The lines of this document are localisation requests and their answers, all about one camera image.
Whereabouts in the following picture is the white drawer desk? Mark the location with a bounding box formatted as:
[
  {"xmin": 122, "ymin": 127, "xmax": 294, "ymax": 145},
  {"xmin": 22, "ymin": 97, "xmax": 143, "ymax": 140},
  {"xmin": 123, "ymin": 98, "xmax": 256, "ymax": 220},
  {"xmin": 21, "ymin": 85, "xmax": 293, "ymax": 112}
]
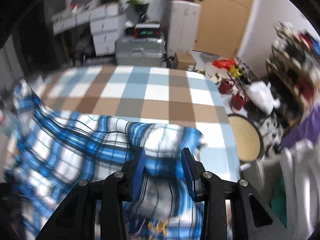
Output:
[{"xmin": 53, "ymin": 3, "xmax": 127, "ymax": 56}]

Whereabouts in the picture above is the wooden shoe rack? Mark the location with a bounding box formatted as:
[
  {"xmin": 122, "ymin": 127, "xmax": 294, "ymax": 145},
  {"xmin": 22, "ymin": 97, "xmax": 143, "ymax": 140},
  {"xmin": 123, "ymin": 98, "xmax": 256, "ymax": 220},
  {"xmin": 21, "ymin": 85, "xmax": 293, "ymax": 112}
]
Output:
[{"xmin": 266, "ymin": 22, "xmax": 319, "ymax": 128}]

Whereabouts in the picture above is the white plastic bag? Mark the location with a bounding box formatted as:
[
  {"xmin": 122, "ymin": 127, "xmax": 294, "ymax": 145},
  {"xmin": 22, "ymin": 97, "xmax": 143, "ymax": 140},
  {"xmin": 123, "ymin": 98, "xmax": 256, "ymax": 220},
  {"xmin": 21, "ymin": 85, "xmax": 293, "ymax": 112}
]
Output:
[{"xmin": 245, "ymin": 81, "xmax": 280, "ymax": 115}]

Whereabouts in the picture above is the blue white plaid shirt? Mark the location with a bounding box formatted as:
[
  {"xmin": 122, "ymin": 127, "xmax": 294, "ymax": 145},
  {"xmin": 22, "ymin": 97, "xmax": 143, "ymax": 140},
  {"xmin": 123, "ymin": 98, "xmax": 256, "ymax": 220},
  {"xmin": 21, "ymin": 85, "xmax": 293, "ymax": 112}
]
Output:
[{"xmin": 7, "ymin": 80, "xmax": 203, "ymax": 239}]

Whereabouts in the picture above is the wooden door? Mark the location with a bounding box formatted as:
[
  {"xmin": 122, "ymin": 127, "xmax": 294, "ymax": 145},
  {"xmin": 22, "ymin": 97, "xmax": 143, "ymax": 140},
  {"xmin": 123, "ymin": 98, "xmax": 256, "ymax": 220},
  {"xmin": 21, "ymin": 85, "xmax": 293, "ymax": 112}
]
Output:
[{"xmin": 194, "ymin": 0, "xmax": 253, "ymax": 58}]

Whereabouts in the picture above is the round wooden stool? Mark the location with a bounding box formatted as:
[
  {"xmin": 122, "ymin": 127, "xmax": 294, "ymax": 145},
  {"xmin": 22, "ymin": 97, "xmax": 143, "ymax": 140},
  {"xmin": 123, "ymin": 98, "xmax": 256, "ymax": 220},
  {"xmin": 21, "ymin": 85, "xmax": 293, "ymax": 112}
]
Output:
[{"xmin": 228, "ymin": 114, "xmax": 264, "ymax": 163}]

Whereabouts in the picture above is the stack of folded clothes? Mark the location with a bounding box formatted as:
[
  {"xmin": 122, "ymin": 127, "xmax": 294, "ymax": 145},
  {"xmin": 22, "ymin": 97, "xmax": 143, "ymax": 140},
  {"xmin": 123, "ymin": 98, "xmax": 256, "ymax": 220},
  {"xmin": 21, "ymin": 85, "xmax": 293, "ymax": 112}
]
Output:
[{"xmin": 271, "ymin": 138, "xmax": 319, "ymax": 239}]

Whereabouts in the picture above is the checkered bed blanket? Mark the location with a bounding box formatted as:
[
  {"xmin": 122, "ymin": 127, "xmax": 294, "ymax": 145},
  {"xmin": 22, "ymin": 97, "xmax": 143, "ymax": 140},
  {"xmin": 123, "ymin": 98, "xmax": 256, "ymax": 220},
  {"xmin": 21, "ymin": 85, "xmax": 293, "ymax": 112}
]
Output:
[{"xmin": 30, "ymin": 66, "xmax": 240, "ymax": 181}]

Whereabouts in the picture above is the black box on suitcase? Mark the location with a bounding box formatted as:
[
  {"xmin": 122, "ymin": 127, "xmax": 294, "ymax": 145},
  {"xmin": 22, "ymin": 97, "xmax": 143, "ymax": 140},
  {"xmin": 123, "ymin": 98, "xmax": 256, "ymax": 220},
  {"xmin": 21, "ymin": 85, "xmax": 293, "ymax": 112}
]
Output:
[{"xmin": 125, "ymin": 23, "xmax": 162, "ymax": 38}]

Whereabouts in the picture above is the dark flower bouquet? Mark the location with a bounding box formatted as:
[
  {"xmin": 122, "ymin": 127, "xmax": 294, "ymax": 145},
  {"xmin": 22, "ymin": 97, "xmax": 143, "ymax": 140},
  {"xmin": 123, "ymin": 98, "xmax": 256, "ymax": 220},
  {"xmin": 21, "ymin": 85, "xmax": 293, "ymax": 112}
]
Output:
[{"xmin": 126, "ymin": 0, "xmax": 149, "ymax": 23}]

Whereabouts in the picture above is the red plastic bag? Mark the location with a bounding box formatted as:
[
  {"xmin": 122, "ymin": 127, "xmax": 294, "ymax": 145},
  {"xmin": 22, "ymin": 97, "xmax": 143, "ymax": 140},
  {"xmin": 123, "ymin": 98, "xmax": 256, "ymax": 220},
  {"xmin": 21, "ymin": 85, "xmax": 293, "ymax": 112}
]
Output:
[{"xmin": 213, "ymin": 59, "xmax": 236, "ymax": 71}]

